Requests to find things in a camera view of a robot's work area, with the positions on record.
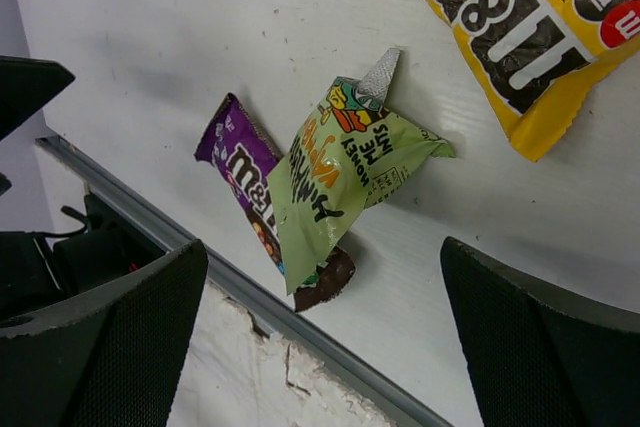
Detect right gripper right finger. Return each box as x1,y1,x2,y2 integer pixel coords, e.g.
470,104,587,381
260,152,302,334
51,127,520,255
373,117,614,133
440,237,639,426

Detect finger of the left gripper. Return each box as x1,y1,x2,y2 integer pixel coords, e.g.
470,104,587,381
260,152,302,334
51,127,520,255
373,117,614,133
0,56,75,140

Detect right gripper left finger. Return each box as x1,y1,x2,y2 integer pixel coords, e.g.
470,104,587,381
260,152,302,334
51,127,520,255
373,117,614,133
1,240,208,426

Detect green snack packet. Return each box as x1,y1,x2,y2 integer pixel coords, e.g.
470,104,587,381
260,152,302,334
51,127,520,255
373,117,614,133
267,48,455,293

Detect purple M&M's packet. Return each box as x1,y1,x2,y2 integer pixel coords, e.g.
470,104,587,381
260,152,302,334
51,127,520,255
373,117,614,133
194,93,356,312

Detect yellow M&M's packet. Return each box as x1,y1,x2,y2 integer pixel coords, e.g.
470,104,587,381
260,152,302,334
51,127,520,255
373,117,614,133
426,0,639,161

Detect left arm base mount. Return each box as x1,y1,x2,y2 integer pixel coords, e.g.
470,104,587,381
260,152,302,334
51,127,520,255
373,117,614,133
1,194,165,325

